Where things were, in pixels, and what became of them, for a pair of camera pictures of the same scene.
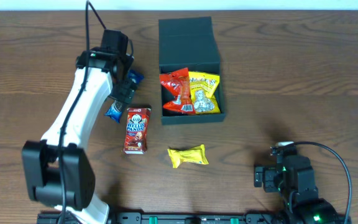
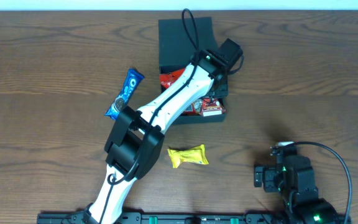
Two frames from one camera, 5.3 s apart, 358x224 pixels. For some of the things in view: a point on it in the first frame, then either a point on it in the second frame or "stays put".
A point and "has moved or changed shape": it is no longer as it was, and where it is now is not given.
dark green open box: (189, 43) stays put
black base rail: (205, 218) stays put
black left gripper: (122, 92) to (219, 90)
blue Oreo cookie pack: (115, 110) stays put
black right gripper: (260, 175) stays put
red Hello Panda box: (136, 130) has moved or changed shape
